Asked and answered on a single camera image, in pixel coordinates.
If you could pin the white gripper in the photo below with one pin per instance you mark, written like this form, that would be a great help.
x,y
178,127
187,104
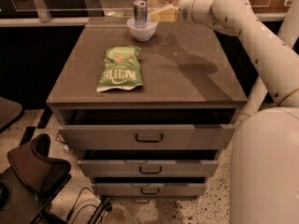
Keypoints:
x,y
184,12

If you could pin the silver redbull can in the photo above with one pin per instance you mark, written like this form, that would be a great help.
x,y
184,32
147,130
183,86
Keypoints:
x,y
140,11

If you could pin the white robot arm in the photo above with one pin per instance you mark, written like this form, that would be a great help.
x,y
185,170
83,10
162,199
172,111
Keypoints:
x,y
264,180

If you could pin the white bowl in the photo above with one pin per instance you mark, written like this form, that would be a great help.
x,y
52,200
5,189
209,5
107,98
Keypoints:
x,y
142,34

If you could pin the green chips bag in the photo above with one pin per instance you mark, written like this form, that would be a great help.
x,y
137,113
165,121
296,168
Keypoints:
x,y
122,69

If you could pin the top grey drawer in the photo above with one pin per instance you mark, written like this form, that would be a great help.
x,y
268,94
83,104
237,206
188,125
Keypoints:
x,y
147,137

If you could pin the grey drawer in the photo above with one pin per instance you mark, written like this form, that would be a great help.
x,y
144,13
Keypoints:
x,y
149,168
147,137
149,190

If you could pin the grey drawer cabinet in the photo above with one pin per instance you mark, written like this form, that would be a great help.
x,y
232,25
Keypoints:
x,y
187,80

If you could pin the middle grey drawer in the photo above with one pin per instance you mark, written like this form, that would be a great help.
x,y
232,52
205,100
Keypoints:
x,y
149,168

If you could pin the bottom grey drawer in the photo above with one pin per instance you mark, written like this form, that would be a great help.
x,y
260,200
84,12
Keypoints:
x,y
149,190

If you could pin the dark round table edge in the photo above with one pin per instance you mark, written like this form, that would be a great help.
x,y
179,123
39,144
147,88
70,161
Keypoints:
x,y
10,112

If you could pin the black office chair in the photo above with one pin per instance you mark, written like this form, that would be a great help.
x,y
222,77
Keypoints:
x,y
31,182

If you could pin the metal railing post left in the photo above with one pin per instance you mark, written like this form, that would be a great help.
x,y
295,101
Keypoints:
x,y
42,11

